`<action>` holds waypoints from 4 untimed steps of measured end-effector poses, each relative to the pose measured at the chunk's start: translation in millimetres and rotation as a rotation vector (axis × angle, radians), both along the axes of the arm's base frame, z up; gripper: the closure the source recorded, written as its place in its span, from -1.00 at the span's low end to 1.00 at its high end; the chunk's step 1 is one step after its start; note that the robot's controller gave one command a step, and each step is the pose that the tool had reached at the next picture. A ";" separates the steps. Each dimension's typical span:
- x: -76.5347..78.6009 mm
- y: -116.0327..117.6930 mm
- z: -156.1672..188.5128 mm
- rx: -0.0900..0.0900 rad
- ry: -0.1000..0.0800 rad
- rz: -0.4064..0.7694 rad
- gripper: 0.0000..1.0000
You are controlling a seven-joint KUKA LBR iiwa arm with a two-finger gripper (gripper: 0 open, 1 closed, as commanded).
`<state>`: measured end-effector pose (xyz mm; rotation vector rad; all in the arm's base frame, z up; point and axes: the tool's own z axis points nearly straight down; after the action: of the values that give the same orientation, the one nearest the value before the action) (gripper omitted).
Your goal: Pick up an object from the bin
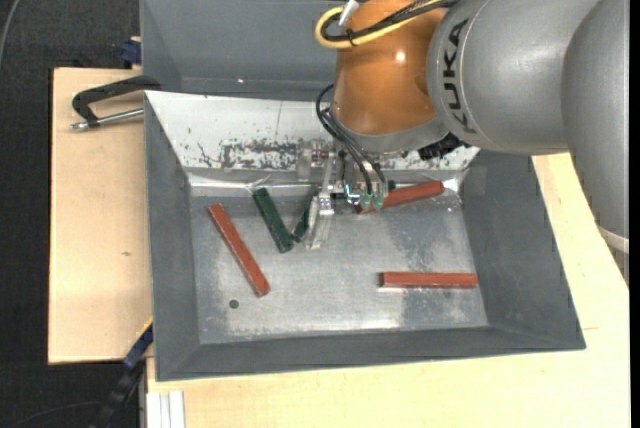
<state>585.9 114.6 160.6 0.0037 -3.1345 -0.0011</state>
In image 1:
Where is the black cylinder on white bracket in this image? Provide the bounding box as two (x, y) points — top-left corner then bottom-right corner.
(418, 133), (471, 162)

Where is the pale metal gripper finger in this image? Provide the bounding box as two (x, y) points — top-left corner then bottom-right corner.
(317, 195), (335, 251)
(306, 196), (322, 250)

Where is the pale wood board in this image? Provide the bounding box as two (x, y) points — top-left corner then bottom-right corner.
(47, 66), (154, 365)

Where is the dark green flat block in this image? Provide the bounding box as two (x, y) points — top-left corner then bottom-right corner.
(251, 186), (296, 255)

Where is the red-brown flat block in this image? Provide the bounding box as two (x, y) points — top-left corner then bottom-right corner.
(355, 180), (447, 215)
(376, 270), (479, 291)
(206, 202), (273, 299)

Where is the grey metal bin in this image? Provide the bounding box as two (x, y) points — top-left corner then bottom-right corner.
(138, 0), (587, 382)

